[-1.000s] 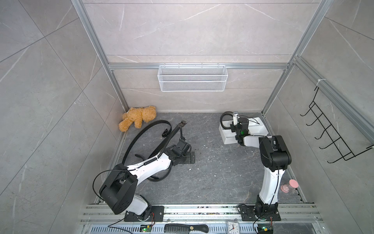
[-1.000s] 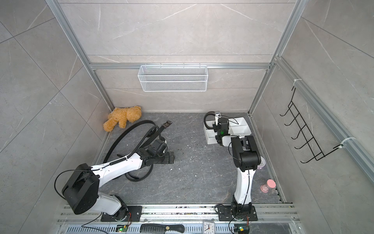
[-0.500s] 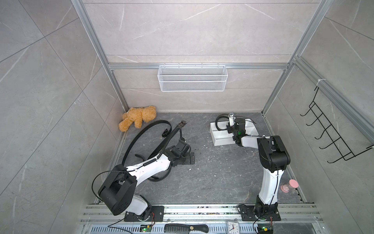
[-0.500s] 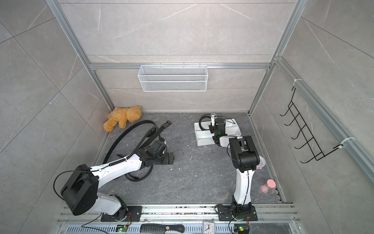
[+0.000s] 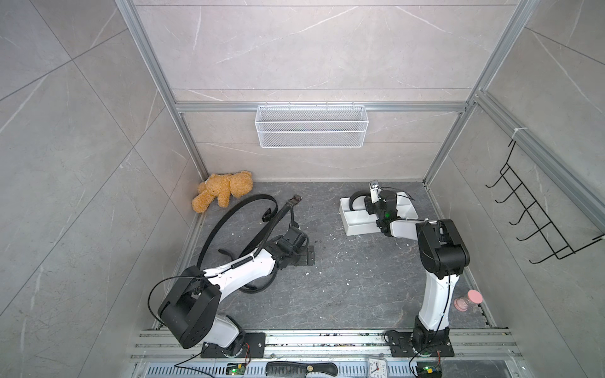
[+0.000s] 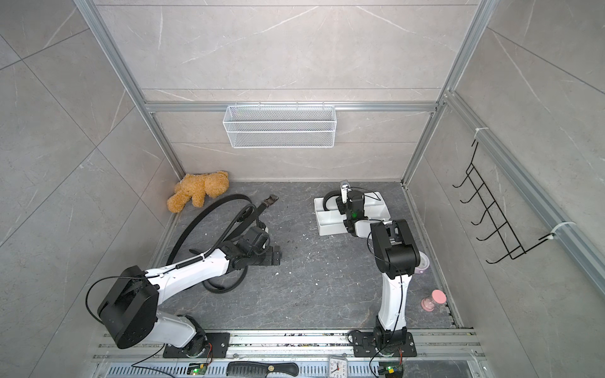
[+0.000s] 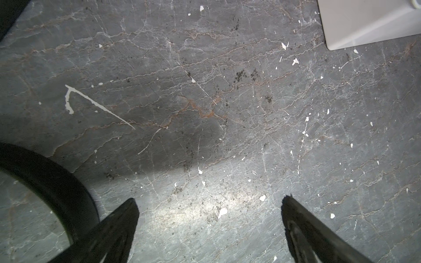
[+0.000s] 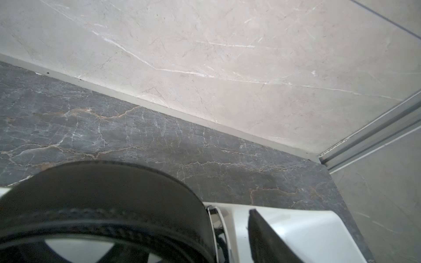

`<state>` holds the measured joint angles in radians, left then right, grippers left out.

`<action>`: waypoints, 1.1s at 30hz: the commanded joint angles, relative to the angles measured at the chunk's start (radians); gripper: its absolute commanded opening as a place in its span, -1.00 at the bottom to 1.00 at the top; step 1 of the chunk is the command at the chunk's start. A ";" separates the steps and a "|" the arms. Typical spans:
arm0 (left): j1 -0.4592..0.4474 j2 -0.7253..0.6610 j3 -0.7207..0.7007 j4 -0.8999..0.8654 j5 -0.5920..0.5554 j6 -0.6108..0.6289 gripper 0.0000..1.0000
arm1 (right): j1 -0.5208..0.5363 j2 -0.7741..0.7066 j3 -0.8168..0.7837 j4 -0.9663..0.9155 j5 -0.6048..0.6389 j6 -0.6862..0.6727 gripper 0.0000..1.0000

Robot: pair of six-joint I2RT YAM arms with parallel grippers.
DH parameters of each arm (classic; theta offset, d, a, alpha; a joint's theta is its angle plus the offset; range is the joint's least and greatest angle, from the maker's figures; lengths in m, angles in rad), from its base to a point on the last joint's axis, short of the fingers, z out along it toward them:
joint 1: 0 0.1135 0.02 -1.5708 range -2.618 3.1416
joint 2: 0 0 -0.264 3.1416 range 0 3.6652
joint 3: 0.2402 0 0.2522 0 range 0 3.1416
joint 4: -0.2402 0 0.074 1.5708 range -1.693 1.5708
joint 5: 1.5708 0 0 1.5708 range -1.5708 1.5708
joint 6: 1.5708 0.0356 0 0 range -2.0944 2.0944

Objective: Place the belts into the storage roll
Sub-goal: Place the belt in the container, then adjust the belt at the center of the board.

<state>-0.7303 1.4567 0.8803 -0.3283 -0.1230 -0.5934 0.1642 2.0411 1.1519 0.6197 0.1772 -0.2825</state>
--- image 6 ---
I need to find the black belt with silver buckle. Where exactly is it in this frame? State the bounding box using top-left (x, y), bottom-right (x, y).
top-left (322, 190), bottom-right (341, 211)

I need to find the white compartment storage tray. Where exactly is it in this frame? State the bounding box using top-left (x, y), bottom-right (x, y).
top-left (314, 190), bottom-right (391, 237)

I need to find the black belt with dark buckle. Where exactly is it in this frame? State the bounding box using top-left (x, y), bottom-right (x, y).
top-left (167, 194), bottom-right (278, 294)

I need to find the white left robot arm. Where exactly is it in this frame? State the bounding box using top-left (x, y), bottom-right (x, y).
top-left (97, 226), bottom-right (281, 357)

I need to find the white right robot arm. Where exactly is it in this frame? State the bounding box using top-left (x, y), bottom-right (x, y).
top-left (334, 180), bottom-right (421, 352)

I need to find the brown teddy bear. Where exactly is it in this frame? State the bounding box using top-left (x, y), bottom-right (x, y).
top-left (167, 171), bottom-right (229, 214)

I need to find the black comb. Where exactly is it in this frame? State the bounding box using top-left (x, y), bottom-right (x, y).
top-left (225, 362), bottom-right (299, 377)

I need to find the left green circuit board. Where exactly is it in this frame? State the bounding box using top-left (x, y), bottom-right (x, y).
top-left (187, 363), bottom-right (208, 376)

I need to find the green circuit board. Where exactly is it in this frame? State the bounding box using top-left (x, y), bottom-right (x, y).
top-left (187, 363), bottom-right (208, 376)
top-left (377, 362), bottom-right (404, 378)

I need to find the small white clock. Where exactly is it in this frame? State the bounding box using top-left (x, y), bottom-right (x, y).
top-left (328, 357), bottom-right (348, 378)

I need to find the right green circuit board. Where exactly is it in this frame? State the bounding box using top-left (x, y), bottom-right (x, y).
top-left (377, 362), bottom-right (404, 378)

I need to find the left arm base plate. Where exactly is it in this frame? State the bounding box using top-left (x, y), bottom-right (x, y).
top-left (162, 332), bottom-right (231, 358)

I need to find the white wire mesh basket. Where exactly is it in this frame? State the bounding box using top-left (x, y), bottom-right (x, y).
top-left (223, 105), bottom-right (337, 149)

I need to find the black wire hook rack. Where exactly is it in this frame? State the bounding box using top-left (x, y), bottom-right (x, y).
top-left (452, 140), bottom-right (556, 265)

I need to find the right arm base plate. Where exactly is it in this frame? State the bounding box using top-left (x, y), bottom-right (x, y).
top-left (347, 330), bottom-right (418, 358)

